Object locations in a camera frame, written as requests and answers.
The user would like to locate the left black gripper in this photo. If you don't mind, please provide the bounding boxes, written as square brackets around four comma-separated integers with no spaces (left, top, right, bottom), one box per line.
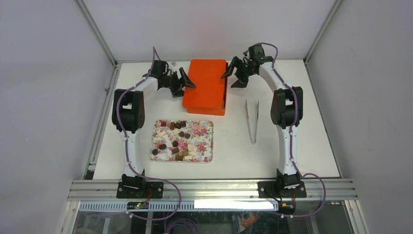
[161,68,195,98]

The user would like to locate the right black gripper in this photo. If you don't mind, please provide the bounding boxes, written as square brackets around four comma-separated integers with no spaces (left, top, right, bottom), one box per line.
[221,57,256,88]

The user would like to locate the orange box lid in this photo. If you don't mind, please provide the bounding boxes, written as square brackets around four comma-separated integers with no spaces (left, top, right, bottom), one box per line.
[182,59,227,108]

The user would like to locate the metal tongs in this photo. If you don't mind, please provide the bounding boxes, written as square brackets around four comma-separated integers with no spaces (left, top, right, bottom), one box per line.
[245,99,260,145]

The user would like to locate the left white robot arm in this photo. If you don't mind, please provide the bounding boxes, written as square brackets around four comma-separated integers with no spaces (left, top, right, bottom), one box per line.
[112,60,196,198]

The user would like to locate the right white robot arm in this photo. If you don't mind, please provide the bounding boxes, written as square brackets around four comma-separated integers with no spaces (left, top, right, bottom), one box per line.
[221,42,303,197]

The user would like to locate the orange chocolate box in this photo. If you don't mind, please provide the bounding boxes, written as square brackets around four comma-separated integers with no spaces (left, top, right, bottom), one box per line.
[184,106,226,116]

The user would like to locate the floral tray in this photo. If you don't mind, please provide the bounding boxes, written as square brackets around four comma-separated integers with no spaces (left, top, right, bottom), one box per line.
[149,119,214,163]

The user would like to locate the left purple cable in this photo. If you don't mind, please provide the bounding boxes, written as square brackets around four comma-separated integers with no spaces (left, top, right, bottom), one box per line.
[115,46,183,222]

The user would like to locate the white cable duct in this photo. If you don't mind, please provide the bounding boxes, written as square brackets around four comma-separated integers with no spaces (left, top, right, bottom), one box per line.
[79,200,279,213]

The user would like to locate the aluminium rail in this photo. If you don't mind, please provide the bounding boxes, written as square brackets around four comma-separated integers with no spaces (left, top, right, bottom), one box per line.
[65,178,360,213]

